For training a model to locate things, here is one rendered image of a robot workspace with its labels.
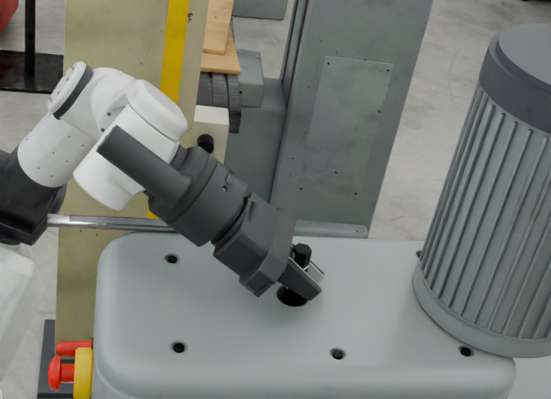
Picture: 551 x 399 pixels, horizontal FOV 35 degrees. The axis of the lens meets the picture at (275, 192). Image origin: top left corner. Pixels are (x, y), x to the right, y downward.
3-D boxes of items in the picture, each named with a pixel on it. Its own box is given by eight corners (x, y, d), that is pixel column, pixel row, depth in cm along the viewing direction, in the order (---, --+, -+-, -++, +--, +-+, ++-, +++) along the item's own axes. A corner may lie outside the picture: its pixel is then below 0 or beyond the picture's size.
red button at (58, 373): (46, 397, 100) (47, 374, 98) (48, 372, 103) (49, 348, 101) (75, 397, 101) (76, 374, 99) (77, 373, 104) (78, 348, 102)
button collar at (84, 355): (72, 410, 100) (74, 374, 97) (75, 372, 105) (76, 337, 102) (89, 410, 101) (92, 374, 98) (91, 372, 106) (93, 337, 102)
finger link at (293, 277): (307, 300, 98) (266, 269, 96) (325, 284, 96) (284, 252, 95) (306, 309, 97) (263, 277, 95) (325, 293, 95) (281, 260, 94)
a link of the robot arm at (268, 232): (257, 248, 104) (179, 189, 101) (309, 201, 99) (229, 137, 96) (238, 316, 94) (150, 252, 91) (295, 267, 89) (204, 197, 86)
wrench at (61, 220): (45, 233, 101) (45, 227, 101) (47, 212, 104) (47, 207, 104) (249, 241, 106) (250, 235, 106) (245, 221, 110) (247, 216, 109)
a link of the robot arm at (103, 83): (182, 124, 102) (162, 88, 120) (110, 74, 98) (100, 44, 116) (129, 193, 104) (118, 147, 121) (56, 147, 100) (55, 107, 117)
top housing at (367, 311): (87, 482, 93) (94, 378, 84) (93, 315, 114) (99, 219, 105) (490, 475, 103) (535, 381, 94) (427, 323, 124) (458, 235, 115)
